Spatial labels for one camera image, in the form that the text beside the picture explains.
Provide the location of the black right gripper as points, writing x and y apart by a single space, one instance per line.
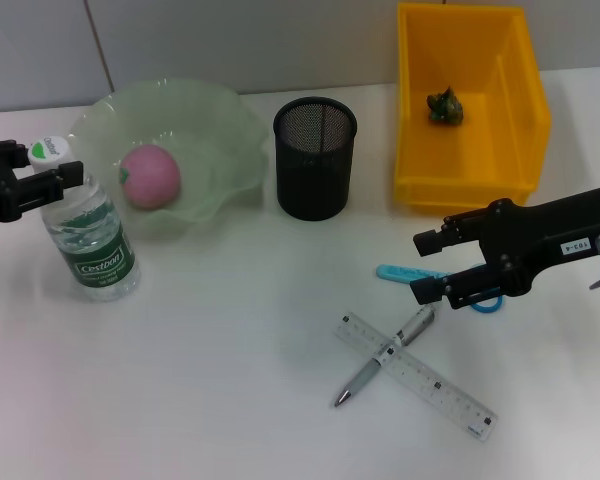
540 235

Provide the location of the blue scissors with sheath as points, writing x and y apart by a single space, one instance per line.
400 275

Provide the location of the green label water bottle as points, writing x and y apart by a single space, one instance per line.
97 250

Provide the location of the green plastic wrapper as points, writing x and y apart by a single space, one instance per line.
445 107

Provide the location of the pink peach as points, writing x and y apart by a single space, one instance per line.
152 177

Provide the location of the silver retractable pen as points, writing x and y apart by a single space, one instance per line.
365 372

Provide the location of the transparent plastic ruler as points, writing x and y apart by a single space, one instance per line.
445 395

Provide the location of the black mesh pen holder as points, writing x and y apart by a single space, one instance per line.
312 185

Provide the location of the green wavy glass fruit plate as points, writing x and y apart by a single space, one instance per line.
205 140

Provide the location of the yellow plastic storage bin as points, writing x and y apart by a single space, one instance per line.
480 165

